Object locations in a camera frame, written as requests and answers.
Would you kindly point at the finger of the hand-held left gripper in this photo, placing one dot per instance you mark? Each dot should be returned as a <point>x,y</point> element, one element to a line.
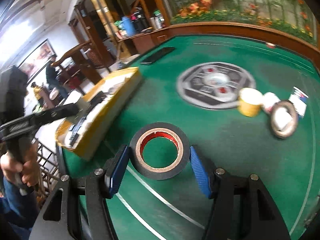
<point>60,112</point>

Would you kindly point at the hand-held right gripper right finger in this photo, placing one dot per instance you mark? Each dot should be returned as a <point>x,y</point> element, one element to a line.
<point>200,172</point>

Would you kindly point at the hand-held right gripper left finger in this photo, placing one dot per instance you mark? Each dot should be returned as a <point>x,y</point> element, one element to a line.
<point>117,172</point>

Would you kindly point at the black tape roll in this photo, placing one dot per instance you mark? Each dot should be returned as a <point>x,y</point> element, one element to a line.
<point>160,175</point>

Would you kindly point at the yellow-taped cardboard box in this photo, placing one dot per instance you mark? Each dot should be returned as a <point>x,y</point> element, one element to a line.
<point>112,105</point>

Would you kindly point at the person's left hand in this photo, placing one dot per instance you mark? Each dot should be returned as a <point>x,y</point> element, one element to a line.
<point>30,165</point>

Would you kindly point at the red cloth table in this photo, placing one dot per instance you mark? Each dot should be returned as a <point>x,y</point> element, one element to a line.
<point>73,83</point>

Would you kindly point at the dark wooden chair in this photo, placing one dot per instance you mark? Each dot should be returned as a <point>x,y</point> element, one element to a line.
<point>75,52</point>

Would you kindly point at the person's blue jeans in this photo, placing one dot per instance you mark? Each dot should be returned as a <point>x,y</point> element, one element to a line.
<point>12,205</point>

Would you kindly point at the yellow cup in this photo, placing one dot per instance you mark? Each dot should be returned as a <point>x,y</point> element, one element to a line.
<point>247,107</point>

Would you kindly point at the brown tape roll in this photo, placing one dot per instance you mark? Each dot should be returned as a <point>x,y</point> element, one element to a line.
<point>280,133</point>

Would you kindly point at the mahjong table centre panel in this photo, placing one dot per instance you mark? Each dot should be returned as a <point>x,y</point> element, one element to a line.
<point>200,82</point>

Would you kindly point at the green packet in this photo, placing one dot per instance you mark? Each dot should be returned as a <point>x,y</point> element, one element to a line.
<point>158,18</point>
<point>118,26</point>

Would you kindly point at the blue thermos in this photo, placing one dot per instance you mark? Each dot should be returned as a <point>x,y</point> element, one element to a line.
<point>128,27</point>

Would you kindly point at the wooden counter cabinet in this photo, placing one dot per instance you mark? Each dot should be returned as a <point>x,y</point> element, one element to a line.
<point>145,42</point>

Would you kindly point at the black smartphone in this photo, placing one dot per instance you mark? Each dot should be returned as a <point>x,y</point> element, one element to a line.
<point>158,54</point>

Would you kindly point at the black thermos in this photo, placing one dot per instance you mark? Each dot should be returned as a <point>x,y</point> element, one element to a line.
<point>141,22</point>

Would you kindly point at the blue white card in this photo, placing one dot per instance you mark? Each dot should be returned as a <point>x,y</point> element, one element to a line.
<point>300,100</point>

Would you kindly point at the steel tumbler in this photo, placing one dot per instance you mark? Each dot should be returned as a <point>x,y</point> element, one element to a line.
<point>153,23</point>

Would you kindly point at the small red white token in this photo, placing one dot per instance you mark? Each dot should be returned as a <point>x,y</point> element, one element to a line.
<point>271,46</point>

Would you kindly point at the glass flower display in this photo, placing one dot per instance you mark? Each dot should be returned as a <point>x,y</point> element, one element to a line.
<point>237,5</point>

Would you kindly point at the wooden lattice frame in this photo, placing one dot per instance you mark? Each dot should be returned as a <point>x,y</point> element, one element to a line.
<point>48,170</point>

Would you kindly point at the framed wall painting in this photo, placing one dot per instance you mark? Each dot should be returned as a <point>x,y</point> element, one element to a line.
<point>37,60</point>

